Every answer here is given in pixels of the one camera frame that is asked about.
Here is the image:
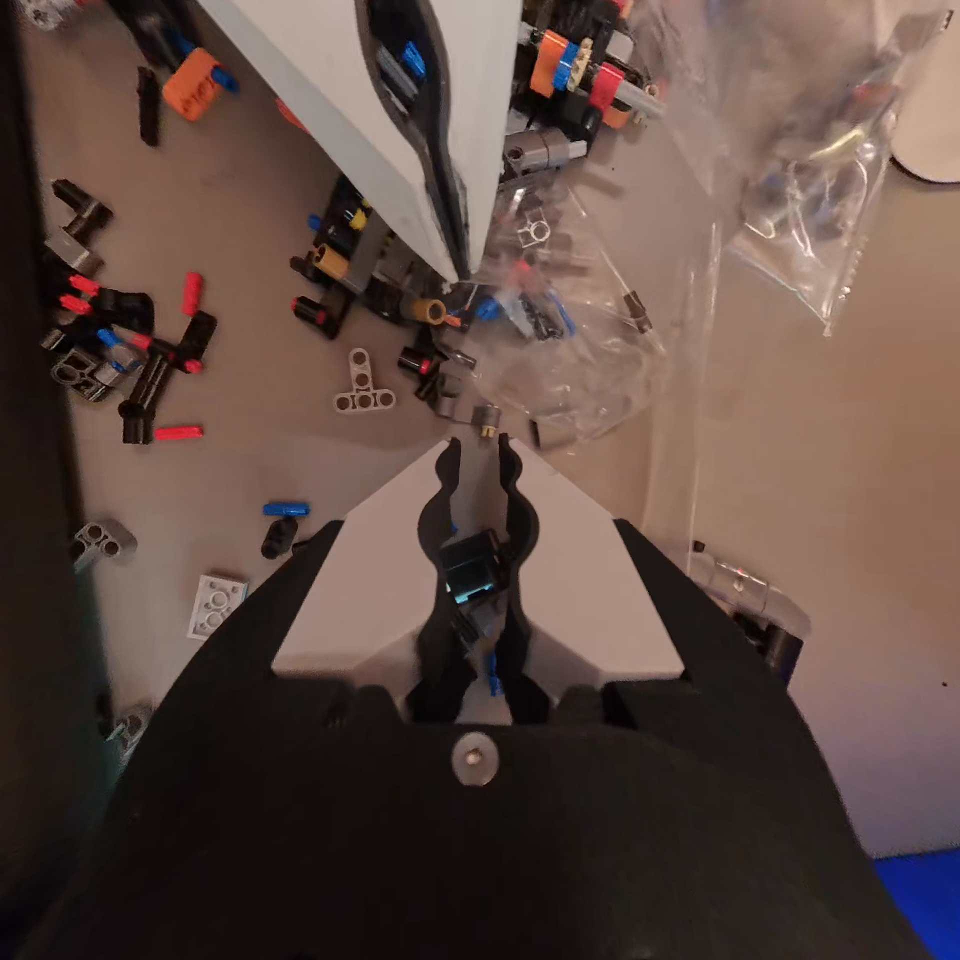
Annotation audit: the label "dark grey two-hole lego connector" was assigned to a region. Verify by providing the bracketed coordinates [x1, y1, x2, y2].
[71, 519, 140, 571]

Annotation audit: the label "clear bag of pieces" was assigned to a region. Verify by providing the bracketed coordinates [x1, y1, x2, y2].
[645, 0, 948, 340]

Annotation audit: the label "black glossy lego piece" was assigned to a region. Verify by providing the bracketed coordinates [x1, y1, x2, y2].
[438, 528, 505, 605]

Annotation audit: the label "light grey T-shaped lego beam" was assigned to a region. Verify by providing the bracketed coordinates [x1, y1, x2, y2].
[332, 347, 397, 415]

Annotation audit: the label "small clear bag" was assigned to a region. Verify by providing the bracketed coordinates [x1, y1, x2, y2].
[472, 180, 670, 445]

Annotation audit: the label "blue plastic bin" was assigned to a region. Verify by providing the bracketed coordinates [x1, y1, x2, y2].
[872, 849, 960, 960]

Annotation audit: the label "grey lego connector assembly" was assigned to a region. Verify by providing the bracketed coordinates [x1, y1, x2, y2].
[686, 540, 815, 685]

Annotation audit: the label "dark grey lego bracket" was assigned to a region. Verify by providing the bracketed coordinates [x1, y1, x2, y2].
[105, 701, 156, 759]

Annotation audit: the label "black lego assembly yellow studs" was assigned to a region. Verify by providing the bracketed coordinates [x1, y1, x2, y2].
[288, 174, 481, 342]

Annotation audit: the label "wooden and white book stand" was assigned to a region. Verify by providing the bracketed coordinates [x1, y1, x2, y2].
[888, 30, 960, 185]

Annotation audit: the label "black lego axle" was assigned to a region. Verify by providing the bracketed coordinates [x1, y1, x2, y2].
[136, 66, 162, 148]

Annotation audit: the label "lego gear assembly orange pieces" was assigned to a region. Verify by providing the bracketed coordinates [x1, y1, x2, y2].
[504, 0, 667, 185]

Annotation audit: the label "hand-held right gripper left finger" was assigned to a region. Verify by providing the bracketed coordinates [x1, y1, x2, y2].
[271, 437, 481, 725]

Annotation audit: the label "pile of loose lego pieces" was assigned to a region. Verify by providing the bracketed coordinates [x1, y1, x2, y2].
[37, 178, 220, 445]

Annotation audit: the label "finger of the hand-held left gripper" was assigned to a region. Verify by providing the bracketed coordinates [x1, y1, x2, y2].
[429, 0, 524, 280]
[196, 0, 470, 285]

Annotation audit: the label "black lego joint assembly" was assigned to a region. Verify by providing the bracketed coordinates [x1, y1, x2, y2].
[15, 0, 198, 72]

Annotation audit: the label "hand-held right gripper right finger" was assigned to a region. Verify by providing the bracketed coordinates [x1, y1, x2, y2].
[496, 433, 687, 725]

